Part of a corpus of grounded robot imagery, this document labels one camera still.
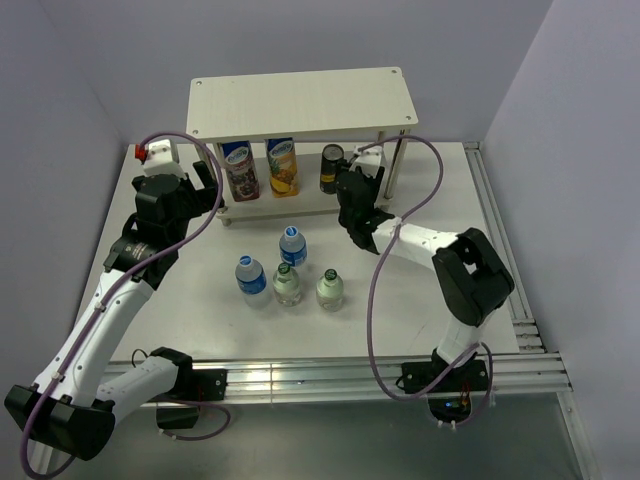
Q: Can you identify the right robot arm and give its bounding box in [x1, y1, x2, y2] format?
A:
[336, 160, 515, 390]

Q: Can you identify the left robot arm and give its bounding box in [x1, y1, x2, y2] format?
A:
[4, 160, 222, 469]

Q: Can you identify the white two-tier shelf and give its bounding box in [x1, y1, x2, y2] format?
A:
[186, 66, 419, 226]

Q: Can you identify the grape juice carton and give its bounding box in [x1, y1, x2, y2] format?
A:
[219, 141, 260, 202]

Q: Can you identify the pineapple juice carton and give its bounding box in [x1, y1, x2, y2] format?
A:
[265, 138, 300, 198]

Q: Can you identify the rear Pocari water bottle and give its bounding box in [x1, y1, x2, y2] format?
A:
[279, 226, 307, 268]

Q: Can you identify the pocari water bottle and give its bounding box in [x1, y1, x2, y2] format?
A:
[279, 226, 307, 268]
[235, 255, 270, 309]

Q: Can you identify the front Pocari water bottle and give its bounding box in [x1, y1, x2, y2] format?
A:
[235, 255, 270, 309]

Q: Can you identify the right green-cap glass bottle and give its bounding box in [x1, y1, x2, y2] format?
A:
[316, 268, 344, 312]

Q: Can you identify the green-cap glass bottle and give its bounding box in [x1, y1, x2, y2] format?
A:
[316, 268, 344, 312]
[273, 263, 301, 307]

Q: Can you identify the left green-cap glass bottle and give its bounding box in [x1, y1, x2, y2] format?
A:
[273, 263, 301, 307]

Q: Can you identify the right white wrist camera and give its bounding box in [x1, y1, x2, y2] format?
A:
[349, 146, 386, 178]

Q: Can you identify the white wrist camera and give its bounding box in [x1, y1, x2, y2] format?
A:
[349, 146, 386, 178]
[134, 139, 185, 179]

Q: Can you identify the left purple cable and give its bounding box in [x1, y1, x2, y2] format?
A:
[18, 131, 224, 476]

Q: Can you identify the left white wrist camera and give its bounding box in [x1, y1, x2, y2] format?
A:
[134, 139, 185, 179]

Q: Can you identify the aluminium front rail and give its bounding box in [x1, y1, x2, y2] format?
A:
[99, 352, 574, 407]

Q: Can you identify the aluminium rail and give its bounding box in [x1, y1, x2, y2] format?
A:
[463, 142, 547, 354]
[99, 352, 574, 407]

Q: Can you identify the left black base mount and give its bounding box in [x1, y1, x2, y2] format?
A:
[155, 369, 227, 431]

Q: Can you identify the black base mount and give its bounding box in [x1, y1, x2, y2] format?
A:
[395, 354, 493, 423]
[155, 369, 227, 431]

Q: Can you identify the aluminium right side rail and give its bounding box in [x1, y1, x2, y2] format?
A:
[463, 142, 547, 354]

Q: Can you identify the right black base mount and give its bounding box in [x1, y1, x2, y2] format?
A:
[395, 354, 493, 423]

